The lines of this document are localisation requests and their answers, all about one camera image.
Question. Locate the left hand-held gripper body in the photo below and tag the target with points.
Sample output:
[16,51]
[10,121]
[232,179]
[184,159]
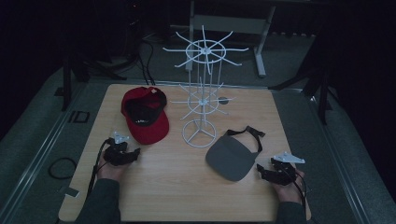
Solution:
[114,154]

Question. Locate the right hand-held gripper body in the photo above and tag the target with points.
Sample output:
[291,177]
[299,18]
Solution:
[285,174]

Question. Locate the red baseball cap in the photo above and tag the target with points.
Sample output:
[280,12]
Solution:
[149,132]

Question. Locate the grey sun visor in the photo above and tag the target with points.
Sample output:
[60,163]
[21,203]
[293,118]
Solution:
[230,157]

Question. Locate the person's left hand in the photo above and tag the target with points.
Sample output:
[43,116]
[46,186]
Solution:
[110,172]

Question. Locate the person's right hand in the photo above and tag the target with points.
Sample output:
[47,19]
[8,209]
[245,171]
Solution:
[292,193]

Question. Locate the small grey flat piece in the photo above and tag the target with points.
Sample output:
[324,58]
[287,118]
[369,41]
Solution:
[72,192]

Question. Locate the grey round disc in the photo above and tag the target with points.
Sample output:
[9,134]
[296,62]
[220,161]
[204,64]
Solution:
[223,100]

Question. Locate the black metal stand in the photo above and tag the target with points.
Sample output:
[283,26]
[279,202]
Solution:
[323,99]
[67,84]

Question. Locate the black rectangular bracket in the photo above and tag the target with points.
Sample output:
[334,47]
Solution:
[71,116]

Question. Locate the white desk frame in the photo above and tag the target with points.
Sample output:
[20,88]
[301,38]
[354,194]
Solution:
[229,24]

